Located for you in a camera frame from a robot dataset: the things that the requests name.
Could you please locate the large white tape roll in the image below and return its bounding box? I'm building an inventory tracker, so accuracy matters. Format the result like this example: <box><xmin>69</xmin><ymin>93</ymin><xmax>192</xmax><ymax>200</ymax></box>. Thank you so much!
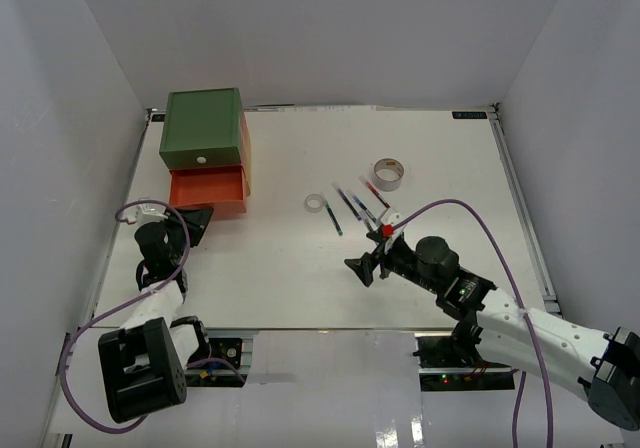
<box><xmin>372</xmin><ymin>158</ymin><xmax>405</xmax><ymax>192</ymax></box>

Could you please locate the blue corner label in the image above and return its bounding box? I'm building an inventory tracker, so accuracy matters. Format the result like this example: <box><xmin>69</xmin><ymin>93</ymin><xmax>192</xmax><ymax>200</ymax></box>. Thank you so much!
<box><xmin>452</xmin><ymin>111</ymin><xmax>488</xmax><ymax>120</ymax></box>

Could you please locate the red pen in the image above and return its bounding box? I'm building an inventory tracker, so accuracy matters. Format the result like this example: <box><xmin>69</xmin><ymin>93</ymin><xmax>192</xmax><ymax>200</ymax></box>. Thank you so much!
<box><xmin>359</xmin><ymin>175</ymin><xmax>391</xmax><ymax>209</ymax></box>

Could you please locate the orange cardboard box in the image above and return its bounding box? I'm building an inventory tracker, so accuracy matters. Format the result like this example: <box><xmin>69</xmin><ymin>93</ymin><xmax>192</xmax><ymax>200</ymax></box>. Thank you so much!
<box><xmin>169</xmin><ymin>113</ymin><xmax>252</xmax><ymax>219</ymax></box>

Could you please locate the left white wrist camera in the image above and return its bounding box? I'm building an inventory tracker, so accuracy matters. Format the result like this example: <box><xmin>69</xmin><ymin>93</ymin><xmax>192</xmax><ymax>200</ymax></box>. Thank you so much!
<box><xmin>123</xmin><ymin>199</ymin><xmax>166</xmax><ymax>226</ymax></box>

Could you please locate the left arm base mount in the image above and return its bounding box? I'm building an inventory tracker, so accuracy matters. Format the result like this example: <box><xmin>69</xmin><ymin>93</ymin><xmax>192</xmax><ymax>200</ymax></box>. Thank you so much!
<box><xmin>185</xmin><ymin>336</ymin><xmax>253</xmax><ymax>388</ymax></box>

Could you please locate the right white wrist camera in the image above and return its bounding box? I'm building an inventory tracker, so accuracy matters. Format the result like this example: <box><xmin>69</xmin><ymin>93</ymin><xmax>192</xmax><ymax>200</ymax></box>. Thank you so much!
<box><xmin>379</xmin><ymin>207</ymin><xmax>404</xmax><ymax>254</ymax></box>

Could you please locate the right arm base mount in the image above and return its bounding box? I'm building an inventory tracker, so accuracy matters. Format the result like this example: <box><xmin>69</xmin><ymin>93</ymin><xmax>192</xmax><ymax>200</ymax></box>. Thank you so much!
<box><xmin>413</xmin><ymin>332</ymin><xmax>515</xmax><ymax>393</ymax></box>

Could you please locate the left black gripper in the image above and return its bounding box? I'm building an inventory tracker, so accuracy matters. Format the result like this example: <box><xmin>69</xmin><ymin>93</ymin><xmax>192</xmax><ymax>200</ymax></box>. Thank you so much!
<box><xmin>161</xmin><ymin>205</ymin><xmax>215</xmax><ymax>265</ymax></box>

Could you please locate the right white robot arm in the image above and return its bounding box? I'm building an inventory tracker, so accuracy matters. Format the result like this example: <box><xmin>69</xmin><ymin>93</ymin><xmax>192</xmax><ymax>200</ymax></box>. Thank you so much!
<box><xmin>345</xmin><ymin>231</ymin><xmax>639</xmax><ymax>431</ymax></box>

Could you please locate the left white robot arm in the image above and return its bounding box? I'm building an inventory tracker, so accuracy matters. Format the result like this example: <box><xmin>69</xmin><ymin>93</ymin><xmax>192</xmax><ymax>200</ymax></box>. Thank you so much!
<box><xmin>98</xmin><ymin>208</ymin><xmax>214</xmax><ymax>423</ymax></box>

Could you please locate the purple pen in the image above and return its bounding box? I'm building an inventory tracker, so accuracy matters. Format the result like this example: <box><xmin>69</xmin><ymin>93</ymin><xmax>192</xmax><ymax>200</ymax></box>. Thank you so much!
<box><xmin>332</xmin><ymin>182</ymin><xmax>362</xmax><ymax>221</ymax></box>

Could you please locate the green drawer box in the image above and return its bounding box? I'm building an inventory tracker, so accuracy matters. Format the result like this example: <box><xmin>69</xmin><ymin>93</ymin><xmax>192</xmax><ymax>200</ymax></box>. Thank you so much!
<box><xmin>159</xmin><ymin>88</ymin><xmax>246</xmax><ymax>170</ymax></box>

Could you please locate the blue pen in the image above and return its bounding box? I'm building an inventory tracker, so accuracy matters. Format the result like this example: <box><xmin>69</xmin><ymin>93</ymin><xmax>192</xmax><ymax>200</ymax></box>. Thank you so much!
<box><xmin>347</xmin><ymin>190</ymin><xmax>380</xmax><ymax>225</ymax></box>

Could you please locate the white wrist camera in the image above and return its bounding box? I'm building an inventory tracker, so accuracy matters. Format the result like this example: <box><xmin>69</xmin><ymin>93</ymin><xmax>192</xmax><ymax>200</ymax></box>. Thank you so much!
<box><xmin>123</xmin><ymin>199</ymin><xmax>166</xmax><ymax>226</ymax></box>
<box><xmin>379</xmin><ymin>207</ymin><xmax>404</xmax><ymax>254</ymax></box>

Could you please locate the green pen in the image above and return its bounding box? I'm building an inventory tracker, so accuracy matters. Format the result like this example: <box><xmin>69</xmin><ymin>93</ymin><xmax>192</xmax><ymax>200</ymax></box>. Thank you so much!
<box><xmin>323</xmin><ymin>195</ymin><xmax>343</xmax><ymax>237</ymax></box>

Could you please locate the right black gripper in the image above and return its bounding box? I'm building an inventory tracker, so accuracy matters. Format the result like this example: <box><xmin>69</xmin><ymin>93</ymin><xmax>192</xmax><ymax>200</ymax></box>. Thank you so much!
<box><xmin>344</xmin><ymin>230</ymin><xmax>441</xmax><ymax>295</ymax></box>

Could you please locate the small clear tape roll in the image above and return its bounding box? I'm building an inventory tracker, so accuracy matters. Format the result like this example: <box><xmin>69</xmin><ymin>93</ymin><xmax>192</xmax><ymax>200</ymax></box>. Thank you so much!
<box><xmin>304</xmin><ymin>193</ymin><xmax>325</xmax><ymax>213</ymax></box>

